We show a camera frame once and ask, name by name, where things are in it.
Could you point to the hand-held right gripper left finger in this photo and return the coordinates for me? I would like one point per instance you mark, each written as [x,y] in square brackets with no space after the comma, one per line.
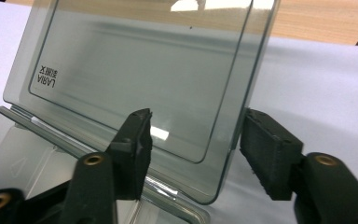
[133,155]

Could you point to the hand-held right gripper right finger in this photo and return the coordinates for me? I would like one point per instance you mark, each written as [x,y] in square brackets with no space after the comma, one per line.
[270,152]

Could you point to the transparent grey compartment box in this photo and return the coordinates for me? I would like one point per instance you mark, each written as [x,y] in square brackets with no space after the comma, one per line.
[143,68]

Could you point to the white table mat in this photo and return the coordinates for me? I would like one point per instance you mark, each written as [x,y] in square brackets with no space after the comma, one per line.
[323,93]

